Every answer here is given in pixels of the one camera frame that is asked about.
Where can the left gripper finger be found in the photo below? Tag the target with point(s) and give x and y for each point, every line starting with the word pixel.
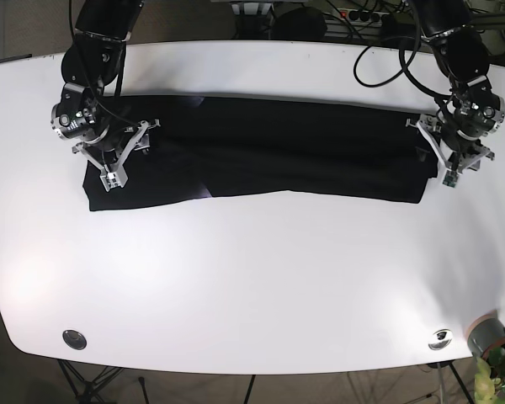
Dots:
pixel 423 155

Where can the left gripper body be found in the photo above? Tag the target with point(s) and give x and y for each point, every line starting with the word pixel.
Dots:
pixel 455 151

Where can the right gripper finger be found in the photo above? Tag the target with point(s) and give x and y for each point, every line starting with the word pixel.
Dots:
pixel 143 145

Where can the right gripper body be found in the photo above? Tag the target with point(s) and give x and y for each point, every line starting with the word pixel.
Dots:
pixel 111 151

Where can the black T-shirt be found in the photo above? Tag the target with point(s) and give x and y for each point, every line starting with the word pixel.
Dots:
pixel 209 147

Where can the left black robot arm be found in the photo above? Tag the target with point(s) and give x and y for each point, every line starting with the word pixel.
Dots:
pixel 470 110

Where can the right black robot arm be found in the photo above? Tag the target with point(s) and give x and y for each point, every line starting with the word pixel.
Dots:
pixel 96 58

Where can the grey plant pot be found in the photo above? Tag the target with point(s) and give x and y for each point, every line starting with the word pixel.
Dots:
pixel 484 334

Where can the right silver table grommet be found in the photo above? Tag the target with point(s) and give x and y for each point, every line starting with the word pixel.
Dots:
pixel 440 339

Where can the silver table grommet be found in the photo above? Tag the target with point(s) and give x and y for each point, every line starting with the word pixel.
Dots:
pixel 440 339
pixel 74 339

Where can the left silver table grommet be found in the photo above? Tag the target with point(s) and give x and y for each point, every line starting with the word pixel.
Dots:
pixel 74 339

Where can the green potted plant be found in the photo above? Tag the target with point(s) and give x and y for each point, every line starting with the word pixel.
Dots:
pixel 489 382

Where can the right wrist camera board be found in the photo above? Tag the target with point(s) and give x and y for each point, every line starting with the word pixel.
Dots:
pixel 113 180

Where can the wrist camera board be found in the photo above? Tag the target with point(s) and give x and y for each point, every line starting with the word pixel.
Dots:
pixel 113 180
pixel 450 178

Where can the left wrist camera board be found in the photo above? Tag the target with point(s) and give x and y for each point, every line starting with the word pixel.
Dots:
pixel 450 178

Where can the black table leg frame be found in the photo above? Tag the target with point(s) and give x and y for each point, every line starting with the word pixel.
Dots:
pixel 88 391

